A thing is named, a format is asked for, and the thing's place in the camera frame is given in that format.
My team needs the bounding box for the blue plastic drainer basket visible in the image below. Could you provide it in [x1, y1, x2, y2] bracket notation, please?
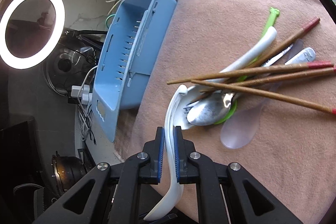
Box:
[92, 0, 177, 142]

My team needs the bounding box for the green plastic spoon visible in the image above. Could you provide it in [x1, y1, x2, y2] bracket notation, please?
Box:
[215, 7, 280, 124]

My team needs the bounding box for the white ceramic spoon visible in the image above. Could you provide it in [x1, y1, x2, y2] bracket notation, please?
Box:
[144, 85, 187, 221]

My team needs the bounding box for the white spoon long handle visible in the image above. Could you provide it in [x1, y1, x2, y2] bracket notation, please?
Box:
[172, 26, 277, 130]

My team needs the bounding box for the metal spoon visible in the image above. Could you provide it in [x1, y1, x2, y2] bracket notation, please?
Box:
[187, 92, 236, 126]

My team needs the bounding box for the translucent plastic spoon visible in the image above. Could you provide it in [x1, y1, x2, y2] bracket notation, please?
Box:
[220, 39, 305, 150]

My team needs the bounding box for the white ring light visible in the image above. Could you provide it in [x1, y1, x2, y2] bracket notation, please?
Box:
[1, 0, 65, 69]

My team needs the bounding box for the white power adapter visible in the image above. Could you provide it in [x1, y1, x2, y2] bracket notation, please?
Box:
[70, 85, 92, 105]

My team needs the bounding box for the wooden chopstick red tip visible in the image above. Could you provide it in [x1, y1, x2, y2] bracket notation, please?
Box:
[167, 61, 334, 85]
[199, 16, 321, 93]
[191, 80, 335, 115]
[206, 65, 335, 87]

